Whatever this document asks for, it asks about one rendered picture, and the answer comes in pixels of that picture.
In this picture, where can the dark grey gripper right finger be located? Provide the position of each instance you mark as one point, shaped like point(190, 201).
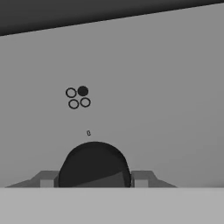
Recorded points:
point(143, 178)

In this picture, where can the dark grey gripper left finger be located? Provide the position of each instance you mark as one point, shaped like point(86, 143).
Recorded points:
point(46, 178)

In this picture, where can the black round stove knob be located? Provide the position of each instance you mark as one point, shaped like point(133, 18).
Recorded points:
point(94, 163)

